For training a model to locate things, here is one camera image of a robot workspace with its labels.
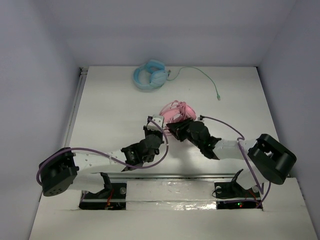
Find aluminium rail left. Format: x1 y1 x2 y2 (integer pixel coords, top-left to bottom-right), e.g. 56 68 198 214
61 67 89 147

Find aluminium rail front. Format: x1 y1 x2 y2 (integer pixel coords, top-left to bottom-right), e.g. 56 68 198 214
79 172 291 180

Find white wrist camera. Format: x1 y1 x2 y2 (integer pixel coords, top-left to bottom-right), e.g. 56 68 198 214
197 115 206 122
146 114 165 132

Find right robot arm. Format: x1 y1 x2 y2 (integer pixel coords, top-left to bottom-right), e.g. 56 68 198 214
166 118 297 199

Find aluminium rail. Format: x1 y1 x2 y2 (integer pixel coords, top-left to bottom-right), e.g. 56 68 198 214
61 67 89 147
79 172 291 180

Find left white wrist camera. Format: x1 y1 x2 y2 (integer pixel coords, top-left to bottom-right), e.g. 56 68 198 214
146 114 165 132

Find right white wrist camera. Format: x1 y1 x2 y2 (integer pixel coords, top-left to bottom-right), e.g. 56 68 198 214
197 115 206 122

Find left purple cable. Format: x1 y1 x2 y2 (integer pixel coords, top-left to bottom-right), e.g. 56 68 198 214
36 117 170 187

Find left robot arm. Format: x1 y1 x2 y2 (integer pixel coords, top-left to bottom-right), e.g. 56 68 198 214
36 129 168 197

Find blue headphones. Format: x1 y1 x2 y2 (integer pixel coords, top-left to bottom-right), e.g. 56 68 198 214
133 59 169 91

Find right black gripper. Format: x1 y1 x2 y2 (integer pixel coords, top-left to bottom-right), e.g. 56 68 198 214
167 117 203 149

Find pink headphones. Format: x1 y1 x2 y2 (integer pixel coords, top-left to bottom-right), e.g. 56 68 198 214
159 100 197 124

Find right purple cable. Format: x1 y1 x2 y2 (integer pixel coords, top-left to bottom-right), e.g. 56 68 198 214
199 115 272 210

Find purple cable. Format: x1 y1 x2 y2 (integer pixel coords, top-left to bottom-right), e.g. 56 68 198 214
36 117 170 187
199 115 272 210

